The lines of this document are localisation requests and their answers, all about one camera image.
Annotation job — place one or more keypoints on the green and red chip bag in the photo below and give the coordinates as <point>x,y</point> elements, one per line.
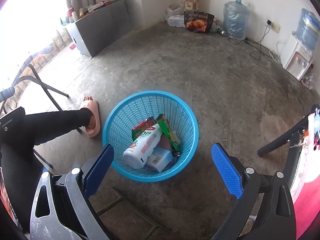
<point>140,131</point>

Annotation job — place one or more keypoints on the green snack packet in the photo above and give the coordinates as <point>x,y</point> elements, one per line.
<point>166,127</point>

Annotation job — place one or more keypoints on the white strawberry print bottle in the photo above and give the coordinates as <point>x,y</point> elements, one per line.
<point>142,147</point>

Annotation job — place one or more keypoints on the black bread print bag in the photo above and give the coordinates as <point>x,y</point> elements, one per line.
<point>198,22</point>

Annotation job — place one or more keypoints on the white plastic pack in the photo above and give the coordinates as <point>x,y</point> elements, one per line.
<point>176,21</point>

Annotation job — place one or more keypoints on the clear bag with red items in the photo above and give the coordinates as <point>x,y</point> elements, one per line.
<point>308,78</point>

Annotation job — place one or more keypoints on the black metal folding frame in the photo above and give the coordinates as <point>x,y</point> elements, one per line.
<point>50,87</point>

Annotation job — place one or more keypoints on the white water dispenser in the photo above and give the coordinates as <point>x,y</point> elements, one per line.
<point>295,55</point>

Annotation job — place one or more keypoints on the person's leg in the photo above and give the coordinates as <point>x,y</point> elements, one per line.
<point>55,125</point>

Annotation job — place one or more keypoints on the green drink can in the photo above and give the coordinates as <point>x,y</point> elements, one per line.
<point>222,32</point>

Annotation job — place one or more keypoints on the pink and white cloth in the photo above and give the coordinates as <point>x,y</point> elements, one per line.
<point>310,200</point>

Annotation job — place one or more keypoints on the black metal bar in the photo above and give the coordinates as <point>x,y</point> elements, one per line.
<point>280,140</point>

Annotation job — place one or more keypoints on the blue plastic mesh basket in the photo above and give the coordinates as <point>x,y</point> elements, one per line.
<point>125,120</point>

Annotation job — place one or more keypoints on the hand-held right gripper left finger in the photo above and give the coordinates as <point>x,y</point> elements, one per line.
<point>98,170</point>

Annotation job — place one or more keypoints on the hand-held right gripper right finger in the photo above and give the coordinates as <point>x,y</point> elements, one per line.
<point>226,172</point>

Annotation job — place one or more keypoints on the wall power outlet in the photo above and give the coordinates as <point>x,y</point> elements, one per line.
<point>275,26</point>

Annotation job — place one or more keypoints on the blue and white box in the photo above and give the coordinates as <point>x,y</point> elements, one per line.
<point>160,158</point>

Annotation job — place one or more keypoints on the pink slipper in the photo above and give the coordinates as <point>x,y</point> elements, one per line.
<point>93,130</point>

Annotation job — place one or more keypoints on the grey cabinet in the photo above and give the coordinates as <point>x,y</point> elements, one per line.
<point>100,27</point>

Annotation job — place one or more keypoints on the large blue water jug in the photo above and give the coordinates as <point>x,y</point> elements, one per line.
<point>308,27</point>
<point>235,20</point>

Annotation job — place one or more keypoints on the small pink cup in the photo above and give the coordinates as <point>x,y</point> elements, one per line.
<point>72,46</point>

